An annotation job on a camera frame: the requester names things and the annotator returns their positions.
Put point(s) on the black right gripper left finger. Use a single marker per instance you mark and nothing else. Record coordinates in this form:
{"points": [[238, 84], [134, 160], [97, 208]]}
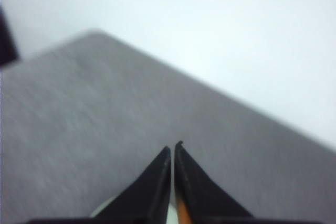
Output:
{"points": [[146, 200]]}

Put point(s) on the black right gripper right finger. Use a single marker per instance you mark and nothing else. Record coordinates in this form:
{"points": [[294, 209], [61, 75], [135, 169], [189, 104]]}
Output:
{"points": [[205, 200]]}

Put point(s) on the yellow corn cob piece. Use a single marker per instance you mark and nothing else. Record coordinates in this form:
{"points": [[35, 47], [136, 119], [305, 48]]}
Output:
{"points": [[182, 212]]}

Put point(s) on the dark object at left edge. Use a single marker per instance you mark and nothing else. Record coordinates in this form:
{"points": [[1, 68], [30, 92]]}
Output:
{"points": [[8, 49]]}

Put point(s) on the green shallow plate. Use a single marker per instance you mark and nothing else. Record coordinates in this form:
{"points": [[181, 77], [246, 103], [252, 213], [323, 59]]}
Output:
{"points": [[171, 218]]}

